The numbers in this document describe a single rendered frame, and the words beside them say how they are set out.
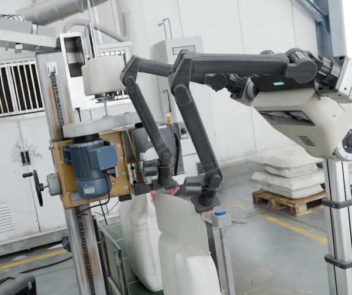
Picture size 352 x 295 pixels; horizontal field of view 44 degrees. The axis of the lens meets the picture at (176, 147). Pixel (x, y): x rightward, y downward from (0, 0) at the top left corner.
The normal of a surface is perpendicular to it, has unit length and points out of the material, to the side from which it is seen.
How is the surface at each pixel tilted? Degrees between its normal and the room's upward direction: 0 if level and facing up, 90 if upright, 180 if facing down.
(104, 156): 90
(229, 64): 114
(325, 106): 90
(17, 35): 90
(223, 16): 90
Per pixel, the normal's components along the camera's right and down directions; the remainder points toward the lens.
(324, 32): -0.92, 0.18
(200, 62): 0.31, 0.51
